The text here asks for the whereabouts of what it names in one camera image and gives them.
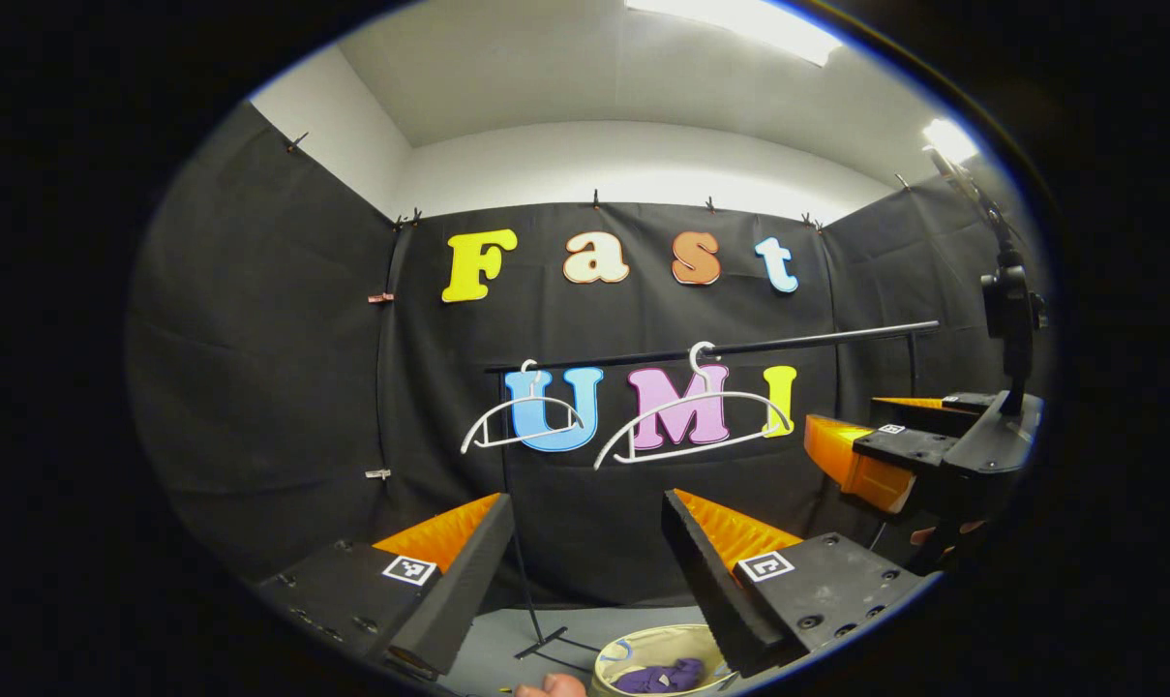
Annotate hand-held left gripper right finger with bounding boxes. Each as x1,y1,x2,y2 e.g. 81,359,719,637
660,488,936,681

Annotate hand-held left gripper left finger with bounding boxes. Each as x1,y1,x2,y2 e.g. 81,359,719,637
255,492,516,679

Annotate cream round laundry hamper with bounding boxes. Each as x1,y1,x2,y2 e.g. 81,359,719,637
592,624,740,697

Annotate purple knit shirt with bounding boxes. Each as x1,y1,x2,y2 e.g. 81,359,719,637
612,658,706,694

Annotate white plastic hanger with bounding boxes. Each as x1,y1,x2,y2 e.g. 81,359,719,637
461,360,585,454
594,341,794,471

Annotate black clothes rack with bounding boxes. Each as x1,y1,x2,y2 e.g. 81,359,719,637
486,320,942,674

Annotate small ceiling light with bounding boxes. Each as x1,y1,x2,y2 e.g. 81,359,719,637
923,118,978,164

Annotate black backdrop cloth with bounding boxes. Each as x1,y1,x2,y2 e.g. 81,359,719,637
125,102,1040,611

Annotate row of black backdrop clips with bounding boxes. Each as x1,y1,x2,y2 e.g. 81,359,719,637
287,131,915,231

